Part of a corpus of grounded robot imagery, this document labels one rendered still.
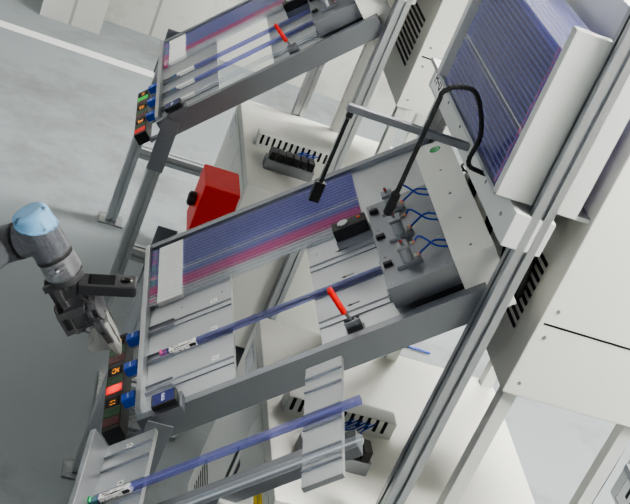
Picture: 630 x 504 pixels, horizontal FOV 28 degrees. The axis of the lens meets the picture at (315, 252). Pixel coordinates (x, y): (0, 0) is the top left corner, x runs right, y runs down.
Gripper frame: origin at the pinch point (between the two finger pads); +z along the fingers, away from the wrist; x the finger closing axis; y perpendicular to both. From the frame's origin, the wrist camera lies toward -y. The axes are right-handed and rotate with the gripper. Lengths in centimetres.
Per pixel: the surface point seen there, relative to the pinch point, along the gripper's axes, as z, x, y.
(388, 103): 149, -404, -62
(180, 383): 5.6, 12.1, -10.9
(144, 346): 3.7, -3.3, -3.4
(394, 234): -1, 0, -60
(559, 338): 21, 21, -83
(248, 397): 8.5, 20.9, -23.8
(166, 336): 5.7, -7.2, -7.4
